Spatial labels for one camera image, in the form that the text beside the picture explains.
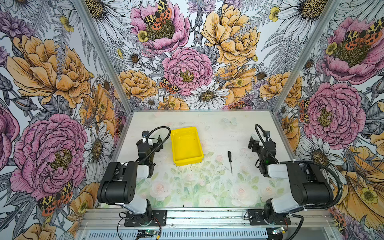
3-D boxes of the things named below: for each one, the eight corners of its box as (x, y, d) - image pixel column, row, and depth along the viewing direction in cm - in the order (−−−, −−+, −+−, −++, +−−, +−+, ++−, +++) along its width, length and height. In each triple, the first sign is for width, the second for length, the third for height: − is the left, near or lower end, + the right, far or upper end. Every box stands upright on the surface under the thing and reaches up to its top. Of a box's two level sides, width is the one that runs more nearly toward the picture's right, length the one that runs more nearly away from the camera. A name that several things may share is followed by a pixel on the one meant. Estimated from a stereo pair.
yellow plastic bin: (174, 167, 94) (173, 162, 89) (171, 134, 110) (170, 128, 105) (203, 162, 96) (203, 157, 91) (196, 130, 113) (196, 125, 108)
